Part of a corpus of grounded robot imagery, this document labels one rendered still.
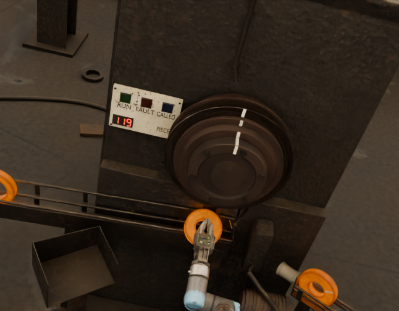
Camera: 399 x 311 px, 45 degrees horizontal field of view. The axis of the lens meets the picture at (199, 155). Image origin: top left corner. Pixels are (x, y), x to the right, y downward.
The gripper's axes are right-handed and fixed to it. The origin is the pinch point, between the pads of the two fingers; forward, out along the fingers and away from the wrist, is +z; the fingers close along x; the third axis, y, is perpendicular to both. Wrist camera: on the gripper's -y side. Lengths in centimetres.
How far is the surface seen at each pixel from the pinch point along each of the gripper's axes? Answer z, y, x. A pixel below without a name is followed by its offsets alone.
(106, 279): -29.9, -5.6, 34.3
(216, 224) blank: -0.4, 0.1, -4.0
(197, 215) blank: 2.0, 0.5, 4.3
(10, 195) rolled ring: -3, -8, 82
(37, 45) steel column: 203, -153, 159
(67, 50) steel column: 208, -155, 134
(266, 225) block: 3.1, 2.3, -24.4
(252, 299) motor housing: -22.5, -17.2, -26.0
